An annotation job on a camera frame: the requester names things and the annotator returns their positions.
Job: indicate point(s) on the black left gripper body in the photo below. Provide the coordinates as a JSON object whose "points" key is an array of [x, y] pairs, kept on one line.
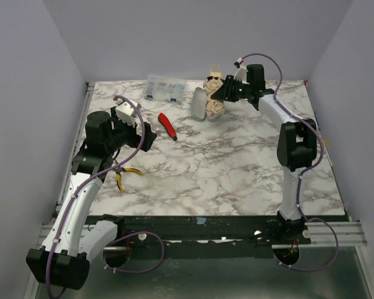
{"points": [[140, 137]]}

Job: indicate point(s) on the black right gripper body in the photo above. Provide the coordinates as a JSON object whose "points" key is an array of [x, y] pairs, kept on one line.
{"points": [[229, 90]]}

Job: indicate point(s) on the mint green umbrella case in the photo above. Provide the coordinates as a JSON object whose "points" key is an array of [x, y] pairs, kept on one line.
{"points": [[198, 104]]}

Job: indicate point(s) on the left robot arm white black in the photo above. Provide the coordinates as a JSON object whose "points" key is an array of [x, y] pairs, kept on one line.
{"points": [[66, 253]]}

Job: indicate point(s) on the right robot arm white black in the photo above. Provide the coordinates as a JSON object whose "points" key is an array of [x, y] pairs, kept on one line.
{"points": [[297, 143]]}

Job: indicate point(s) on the red utility knife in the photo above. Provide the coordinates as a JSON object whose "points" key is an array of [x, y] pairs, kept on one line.
{"points": [[164, 121]]}

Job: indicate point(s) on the clear plastic organizer box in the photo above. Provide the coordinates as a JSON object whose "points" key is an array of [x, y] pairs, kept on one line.
{"points": [[164, 89]]}

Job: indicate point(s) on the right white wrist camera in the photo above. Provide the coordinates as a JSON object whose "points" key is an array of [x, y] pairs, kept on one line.
{"points": [[241, 72]]}

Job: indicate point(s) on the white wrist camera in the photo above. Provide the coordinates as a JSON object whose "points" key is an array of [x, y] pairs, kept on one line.
{"points": [[241, 72], [124, 111]]}

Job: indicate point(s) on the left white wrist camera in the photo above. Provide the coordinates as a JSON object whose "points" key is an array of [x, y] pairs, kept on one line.
{"points": [[124, 111]]}

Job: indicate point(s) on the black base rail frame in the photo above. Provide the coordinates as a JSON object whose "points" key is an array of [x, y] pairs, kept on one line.
{"points": [[206, 237]]}

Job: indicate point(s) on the aluminium frame rail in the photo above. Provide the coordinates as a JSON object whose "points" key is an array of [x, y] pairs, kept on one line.
{"points": [[32, 283]]}

